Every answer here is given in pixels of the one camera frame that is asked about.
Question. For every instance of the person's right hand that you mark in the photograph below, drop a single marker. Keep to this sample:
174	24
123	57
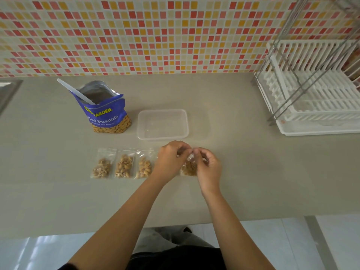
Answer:
211	174

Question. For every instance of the person's left hand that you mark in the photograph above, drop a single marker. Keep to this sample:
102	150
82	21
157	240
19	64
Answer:
168	163

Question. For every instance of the small clear plastic bag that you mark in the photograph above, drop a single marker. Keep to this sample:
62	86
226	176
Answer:
189	168
101	168
124	167
144	167

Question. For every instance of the clear plastic container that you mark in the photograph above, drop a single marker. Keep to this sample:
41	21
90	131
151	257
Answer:
163	125

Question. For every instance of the blue foil peanuts package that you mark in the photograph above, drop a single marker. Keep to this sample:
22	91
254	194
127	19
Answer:
104	115

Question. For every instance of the white plastic spoon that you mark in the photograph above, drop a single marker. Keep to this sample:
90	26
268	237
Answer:
74	91

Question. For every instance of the person's right forearm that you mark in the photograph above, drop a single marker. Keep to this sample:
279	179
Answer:
236	233

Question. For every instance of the person's left forearm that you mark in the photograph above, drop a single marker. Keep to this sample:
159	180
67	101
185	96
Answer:
121	227

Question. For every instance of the black shoe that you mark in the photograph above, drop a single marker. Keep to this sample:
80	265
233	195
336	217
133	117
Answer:
188	230

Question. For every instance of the grey trousers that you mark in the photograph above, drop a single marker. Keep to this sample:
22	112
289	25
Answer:
157	239

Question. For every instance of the black shirt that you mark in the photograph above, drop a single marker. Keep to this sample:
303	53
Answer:
182	260

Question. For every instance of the stainless steel sink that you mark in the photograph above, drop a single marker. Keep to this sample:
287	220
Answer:
8	94

